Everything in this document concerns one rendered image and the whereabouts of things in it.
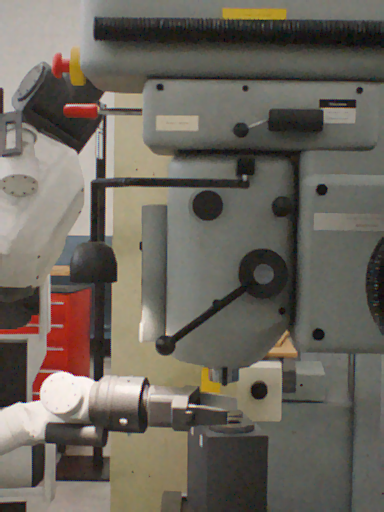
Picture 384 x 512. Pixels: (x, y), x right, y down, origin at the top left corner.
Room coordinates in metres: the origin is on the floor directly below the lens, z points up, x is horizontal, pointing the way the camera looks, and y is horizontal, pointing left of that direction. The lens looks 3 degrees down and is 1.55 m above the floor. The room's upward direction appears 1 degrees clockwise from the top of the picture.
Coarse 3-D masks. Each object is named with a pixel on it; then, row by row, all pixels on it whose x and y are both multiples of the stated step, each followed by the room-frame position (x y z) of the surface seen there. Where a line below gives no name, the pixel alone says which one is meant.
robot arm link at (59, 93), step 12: (48, 84) 1.84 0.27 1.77; (60, 84) 1.86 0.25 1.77; (84, 84) 1.87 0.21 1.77; (48, 96) 1.84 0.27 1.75; (60, 96) 1.85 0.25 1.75; (72, 96) 1.86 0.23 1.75; (84, 96) 1.87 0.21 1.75; (96, 96) 1.89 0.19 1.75; (36, 108) 1.85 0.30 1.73; (48, 108) 1.85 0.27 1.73; (60, 108) 1.86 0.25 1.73; (48, 120) 1.88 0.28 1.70; (60, 120) 1.87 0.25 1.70; (72, 120) 1.88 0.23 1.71; (84, 120) 1.88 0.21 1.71; (72, 132) 1.89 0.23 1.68
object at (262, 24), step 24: (96, 24) 1.36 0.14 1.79; (120, 24) 1.35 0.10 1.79; (144, 24) 1.35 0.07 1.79; (168, 24) 1.36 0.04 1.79; (192, 24) 1.35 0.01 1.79; (216, 24) 1.36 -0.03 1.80; (240, 24) 1.35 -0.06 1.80; (264, 24) 1.35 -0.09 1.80; (288, 24) 1.35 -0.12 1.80; (312, 24) 1.35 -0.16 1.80; (336, 24) 1.36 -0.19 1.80; (360, 24) 1.35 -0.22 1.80
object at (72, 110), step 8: (72, 104) 1.62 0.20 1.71; (80, 104) 1.62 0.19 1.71; (88, 104) 1.62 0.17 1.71; (96, 104) 1.63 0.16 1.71; (64, 112) 1.62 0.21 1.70; (72, 112) 1.61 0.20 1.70; (80, 112) 1.61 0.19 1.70; (88, 112) 1.61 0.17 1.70; (96, 112) 1.61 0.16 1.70; (104, 112) 1.62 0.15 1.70; (112, 112) 1.62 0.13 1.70; (120, 112) 1.62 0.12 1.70; (128, 112) 1.62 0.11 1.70; (136, 112) 1.62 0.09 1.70
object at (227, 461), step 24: (192, 432) 2.01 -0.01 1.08; (216, 432) 1.89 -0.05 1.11; (240, 432) 1.88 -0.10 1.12; (264, 432) 1.89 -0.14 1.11; (192, 456) 2.00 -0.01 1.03; (216, 456) 1.86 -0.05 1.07; (240, 456) 1.86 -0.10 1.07; (264, 456) 1.87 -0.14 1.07; (192, 480) 2.00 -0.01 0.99; (216, 480) 1.86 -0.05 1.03; (240, 480) 1.86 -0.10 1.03; (264, 480) 1.87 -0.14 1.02; (192, 504) 2.00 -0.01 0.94; (216, 504) 1.86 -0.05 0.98; (240, 504) 1.86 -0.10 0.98; (264, 504) 1.87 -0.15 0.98
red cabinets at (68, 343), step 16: (64, 288) 6.23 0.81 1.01; (80, 288) 6.25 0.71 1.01; (64, 304) 5.97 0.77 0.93; (80, 304) 6.22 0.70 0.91; (32, 320) 6.01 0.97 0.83; (64, 320) 5.97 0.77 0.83; (80, 320) 6.22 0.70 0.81; (48, 336) 5.99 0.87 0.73; (64, 336) 5.97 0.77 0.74; (80, 336) 6.22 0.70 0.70; (48, 352) 5.99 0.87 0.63; (64, 352) 5.97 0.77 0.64; (80, 352) 6.23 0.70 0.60; (48, 368) 6.00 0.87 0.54; (64, 368) 5.98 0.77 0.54; (80, 368) 6.23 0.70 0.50; (32, 400) 6.00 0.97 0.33; (64, 448) 6.04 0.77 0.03
